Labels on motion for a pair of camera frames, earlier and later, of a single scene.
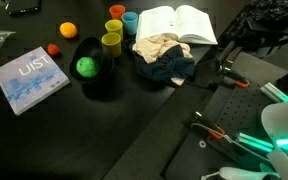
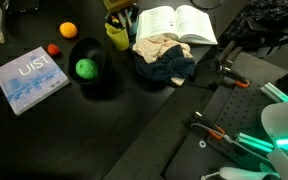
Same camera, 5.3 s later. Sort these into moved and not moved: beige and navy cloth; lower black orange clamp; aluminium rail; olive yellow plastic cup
Moved: olive yellow plastic cup
Not moved: aluminium rail; beige and navy cloth; lower black orange clamp
